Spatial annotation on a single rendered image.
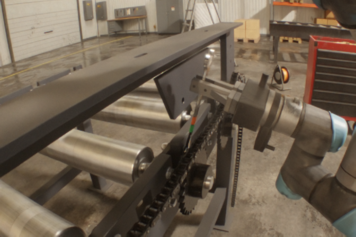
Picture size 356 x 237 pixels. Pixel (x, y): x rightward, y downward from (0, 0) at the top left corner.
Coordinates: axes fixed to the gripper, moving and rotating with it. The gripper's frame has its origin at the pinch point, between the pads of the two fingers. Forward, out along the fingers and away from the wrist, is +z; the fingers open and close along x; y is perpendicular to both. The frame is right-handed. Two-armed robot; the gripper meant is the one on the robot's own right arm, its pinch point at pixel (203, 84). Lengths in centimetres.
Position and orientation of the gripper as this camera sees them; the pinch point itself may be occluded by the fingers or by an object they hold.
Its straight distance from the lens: 51.0
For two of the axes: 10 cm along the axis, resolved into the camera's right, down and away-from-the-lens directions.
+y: 1.8, -8.6, -4.8
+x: -3.9, 3.9, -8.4
